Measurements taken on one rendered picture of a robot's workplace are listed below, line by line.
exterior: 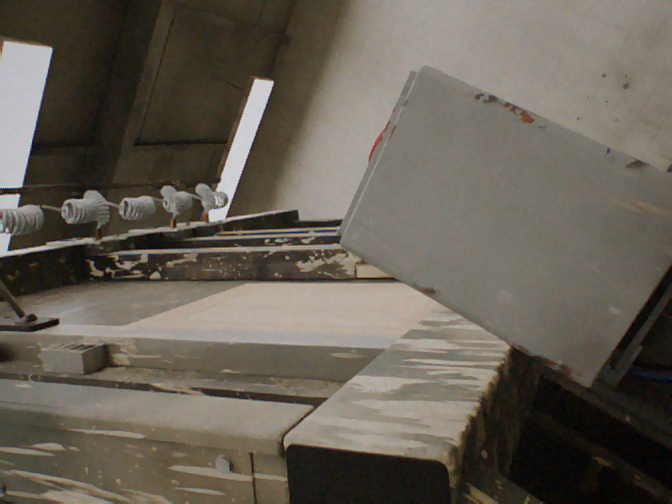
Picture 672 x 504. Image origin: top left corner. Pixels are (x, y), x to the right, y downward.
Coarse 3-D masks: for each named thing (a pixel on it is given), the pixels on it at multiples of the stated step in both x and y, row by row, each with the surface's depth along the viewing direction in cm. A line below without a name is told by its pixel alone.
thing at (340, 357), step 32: (0, 352) 90; (32, 352) 87; (128, 352) 80; (160, 352) 78; (192, 352) 76; (224, 352) 74; (256, 352) 72; (288, 352) 70; (320, 352) 69; (352, 352) 67
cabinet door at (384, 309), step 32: (256, 288) 122; (288, 288) 120; (320, 288) 117; (352, 288) 114; (384, 288) 112; (160, 320) 99; (192, 320) 97; (224, 320) 96; (256, 320) 95; (288, 320) 93; (320, 320) 91; (352, 320) 90; (384, 320) 88; (416, 320) 86
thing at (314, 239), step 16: (176, 192) 195; (176, 208) 193; (176, 224) 196; (176, 240) 193; (192, 240) 190; (208, 240) 188; (224, 240) 186; (240, 240) 183; (256, 240) 181; (272, 240) 179; (288, 240) 177; (304, 240) 175; (320, 240) 173; (336, 240) 171
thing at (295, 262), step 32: (96, 192) 167; (96, 256) 165; (128, 256) 160; (160, 256) 156; (192, 256) 152; (224, 256) 149; (256, 256) 145; (288, 256) 141; (320, 256) 138; (352, 256) 135
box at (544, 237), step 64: (384, 128) 37; (448, 128) 35; (512, 128) 33; (384, 192) 37; (448, 192) 35; (512, 192) 34; (576, 192) 33; (640, 192) 31; (384, 256) 37; (448, 256) 36; (512, 256) 34; (576, 256) 33; (640, 256) 32; (512, 320) 35; (576, 320) 33; (640, 320) 34
